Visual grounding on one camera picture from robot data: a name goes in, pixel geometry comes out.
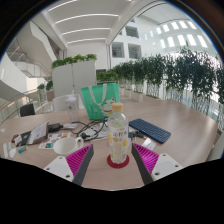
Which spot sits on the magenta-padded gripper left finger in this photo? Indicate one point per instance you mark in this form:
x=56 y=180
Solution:
x=58 y=166

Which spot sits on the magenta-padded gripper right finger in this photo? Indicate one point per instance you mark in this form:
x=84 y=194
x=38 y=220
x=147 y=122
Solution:
x=165 y=165

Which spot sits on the clear yellow-capped drink bottle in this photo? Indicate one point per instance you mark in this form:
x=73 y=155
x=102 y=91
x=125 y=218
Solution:
x=118 y=136

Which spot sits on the clear white-lidded water bottle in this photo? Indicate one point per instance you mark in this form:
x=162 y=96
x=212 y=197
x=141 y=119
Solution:
x=72 y=108

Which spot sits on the white paper cup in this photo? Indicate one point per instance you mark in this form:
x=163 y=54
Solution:
x=66 y=146

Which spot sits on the small white packet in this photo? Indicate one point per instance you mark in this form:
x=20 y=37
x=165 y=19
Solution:
x=149 y=144

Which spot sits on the colourful sticker sheet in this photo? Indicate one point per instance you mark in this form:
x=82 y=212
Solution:
x=53 y=140

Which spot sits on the open brown booklet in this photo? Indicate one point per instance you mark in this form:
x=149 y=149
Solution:
x=38 y=133

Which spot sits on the black charger block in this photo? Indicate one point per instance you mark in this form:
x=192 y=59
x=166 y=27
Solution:
x=55 y=127

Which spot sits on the small blue item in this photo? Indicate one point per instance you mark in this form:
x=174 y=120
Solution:
x=22 y=149

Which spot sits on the black wallet with white card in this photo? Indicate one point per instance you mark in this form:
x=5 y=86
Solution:
x=24 y=138

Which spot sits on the flat round red coaster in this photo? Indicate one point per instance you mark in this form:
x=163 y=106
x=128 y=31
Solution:
x=117 y=165

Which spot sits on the red and black small case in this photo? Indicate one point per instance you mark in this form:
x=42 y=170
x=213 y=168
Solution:
x=14 y=138

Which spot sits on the white chair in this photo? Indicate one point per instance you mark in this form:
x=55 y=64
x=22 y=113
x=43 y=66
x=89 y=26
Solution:
x=60 y=103

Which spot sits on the black chair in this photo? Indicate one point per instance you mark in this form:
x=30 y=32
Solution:
x=27 y=110

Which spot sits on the green tote bag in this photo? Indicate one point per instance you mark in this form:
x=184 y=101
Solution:
x=96 y=100

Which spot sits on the small potted green plants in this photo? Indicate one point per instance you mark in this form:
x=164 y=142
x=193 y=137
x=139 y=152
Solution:
x=46 y=85

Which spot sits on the row of green hedge plants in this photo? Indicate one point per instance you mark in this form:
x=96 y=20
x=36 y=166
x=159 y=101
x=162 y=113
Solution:
x=173 y=76

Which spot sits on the white cabinet with plants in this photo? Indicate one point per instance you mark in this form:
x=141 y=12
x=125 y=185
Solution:
x=73 y=78

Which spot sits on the group of ceiling light strips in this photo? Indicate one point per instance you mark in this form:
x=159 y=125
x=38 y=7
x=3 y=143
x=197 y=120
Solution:
x=86 y=15

